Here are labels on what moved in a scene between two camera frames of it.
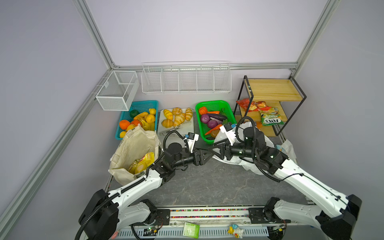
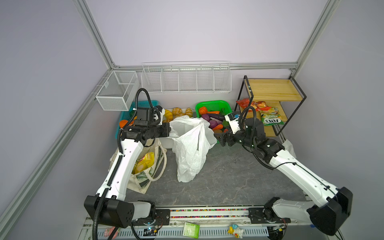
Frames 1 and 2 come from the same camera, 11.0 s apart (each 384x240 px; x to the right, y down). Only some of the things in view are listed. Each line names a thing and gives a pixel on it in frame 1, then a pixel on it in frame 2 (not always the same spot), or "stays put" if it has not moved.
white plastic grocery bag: (250, 163) to (193, 138)
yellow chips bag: (146, 161) stays put
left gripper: (202, 161) to (166, 128)
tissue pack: (287, 148) stays put
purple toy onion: (205, 118) stays put
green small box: (191, 230) stays put
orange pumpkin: (203, 110) stays put
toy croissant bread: (179, 119) to (177, 112)
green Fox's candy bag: (271, 117) stays put
